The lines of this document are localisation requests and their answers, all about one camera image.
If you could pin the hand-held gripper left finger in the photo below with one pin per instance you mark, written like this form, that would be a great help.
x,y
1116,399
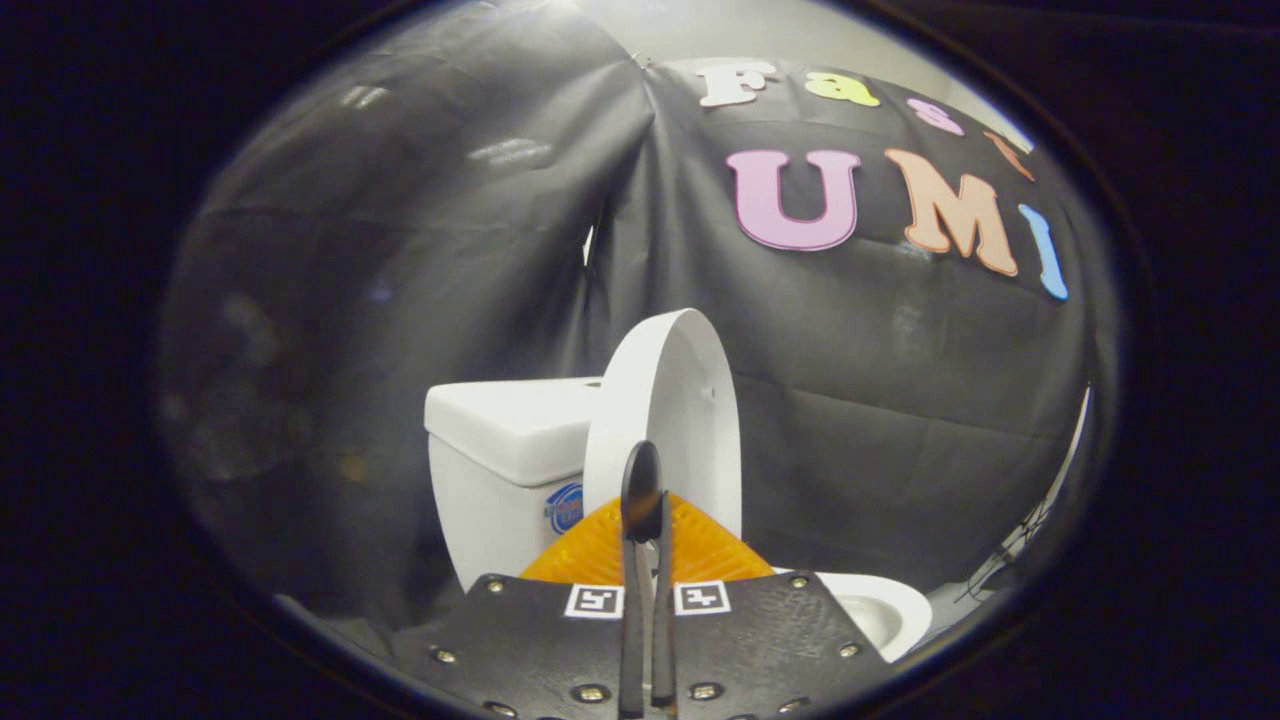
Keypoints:
x,y
530,650

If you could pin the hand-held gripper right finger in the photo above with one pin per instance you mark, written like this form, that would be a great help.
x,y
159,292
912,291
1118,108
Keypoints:
x,y
770,650

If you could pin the dark grey lid pull tab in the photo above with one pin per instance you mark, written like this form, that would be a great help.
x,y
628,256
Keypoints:
x,y
640,490

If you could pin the white toilet tank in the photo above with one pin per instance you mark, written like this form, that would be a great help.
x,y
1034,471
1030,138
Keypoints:
x,y
490,440

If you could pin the black backdrop cloth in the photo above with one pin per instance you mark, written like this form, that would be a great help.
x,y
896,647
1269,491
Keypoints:
x,y
850,400

